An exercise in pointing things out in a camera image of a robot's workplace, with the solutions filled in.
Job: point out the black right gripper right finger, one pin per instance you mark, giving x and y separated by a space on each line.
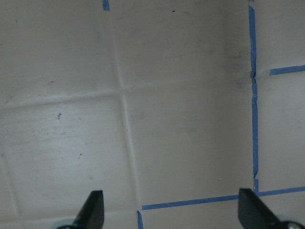
254 214

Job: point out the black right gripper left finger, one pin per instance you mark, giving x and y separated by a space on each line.
91 215

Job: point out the brown paper table cover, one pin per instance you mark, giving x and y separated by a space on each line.
167 106

